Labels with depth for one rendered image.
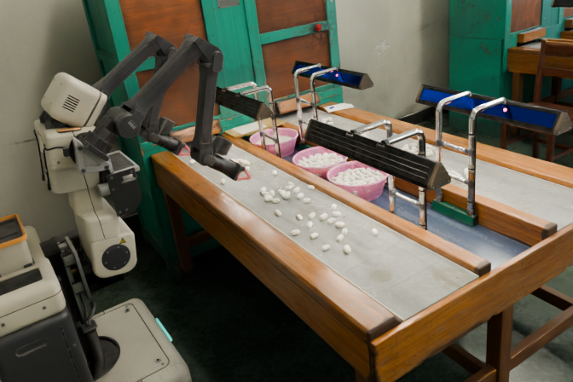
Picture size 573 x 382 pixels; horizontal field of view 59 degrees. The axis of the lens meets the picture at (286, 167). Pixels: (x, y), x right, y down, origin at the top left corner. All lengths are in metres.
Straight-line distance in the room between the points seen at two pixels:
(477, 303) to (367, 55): 3.24
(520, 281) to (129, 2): 2.11
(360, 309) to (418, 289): 0.20
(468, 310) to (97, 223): 1.26
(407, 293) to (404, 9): 3.60
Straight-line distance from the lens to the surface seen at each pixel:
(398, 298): 1.53
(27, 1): 3.40
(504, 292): 1.73
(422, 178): 1.44
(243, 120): 3.03
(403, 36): 4.86
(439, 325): 1.54
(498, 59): 4.57
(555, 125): 1.84
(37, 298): 1.82
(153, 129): 2.31
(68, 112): 1.82
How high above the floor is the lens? 1.67
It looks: 23 degrees down
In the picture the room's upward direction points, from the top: 7 degrees counter-clockwise
